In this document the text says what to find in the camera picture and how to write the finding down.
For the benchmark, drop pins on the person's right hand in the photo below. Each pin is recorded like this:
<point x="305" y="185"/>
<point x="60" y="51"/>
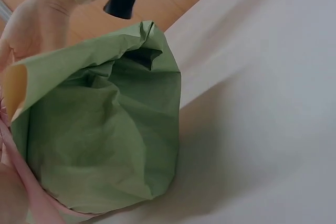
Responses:
<point x="39" y="30"/>

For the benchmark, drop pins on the person's left hand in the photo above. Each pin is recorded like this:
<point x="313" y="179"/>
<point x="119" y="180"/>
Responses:
<point x="11" y="197"/>

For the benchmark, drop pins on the person's right fingers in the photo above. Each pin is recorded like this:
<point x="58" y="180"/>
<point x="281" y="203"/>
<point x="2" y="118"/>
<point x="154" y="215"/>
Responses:
<point x="5" y="51"/>

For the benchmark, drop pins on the green paper bag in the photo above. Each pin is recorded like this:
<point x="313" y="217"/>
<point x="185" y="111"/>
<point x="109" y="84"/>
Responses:
<point x="105" y="129"/>

